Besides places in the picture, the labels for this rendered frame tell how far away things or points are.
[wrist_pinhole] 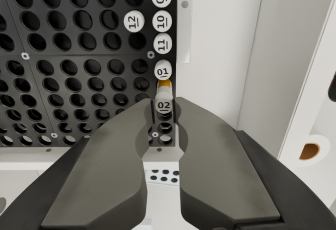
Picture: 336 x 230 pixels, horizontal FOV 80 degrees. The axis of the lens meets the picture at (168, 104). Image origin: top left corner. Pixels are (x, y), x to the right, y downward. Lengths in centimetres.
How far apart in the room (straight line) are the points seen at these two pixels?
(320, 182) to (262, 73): 38
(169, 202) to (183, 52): 37
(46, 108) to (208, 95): 16
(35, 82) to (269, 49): 19
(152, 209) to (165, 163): 32
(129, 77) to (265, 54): 12
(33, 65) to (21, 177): 26
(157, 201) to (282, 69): 40
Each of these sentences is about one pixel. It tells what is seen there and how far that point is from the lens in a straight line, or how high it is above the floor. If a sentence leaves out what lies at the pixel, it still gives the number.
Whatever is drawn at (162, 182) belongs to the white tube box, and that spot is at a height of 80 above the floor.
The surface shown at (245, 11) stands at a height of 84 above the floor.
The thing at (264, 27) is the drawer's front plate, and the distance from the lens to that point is 21.
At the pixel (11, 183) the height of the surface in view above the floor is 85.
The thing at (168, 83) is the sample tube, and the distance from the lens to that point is 15.
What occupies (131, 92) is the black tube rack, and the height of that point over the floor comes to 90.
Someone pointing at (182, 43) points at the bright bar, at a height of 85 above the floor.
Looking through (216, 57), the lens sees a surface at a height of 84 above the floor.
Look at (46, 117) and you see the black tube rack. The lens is 21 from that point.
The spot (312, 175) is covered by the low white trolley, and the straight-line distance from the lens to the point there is 52.
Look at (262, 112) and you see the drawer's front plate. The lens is 21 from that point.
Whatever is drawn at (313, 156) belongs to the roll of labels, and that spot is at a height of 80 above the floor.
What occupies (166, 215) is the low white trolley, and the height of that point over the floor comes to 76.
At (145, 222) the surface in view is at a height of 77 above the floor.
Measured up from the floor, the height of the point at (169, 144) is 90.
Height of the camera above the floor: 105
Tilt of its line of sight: 60 degrees down
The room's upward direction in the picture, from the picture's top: 179 degrees counter-clockwise
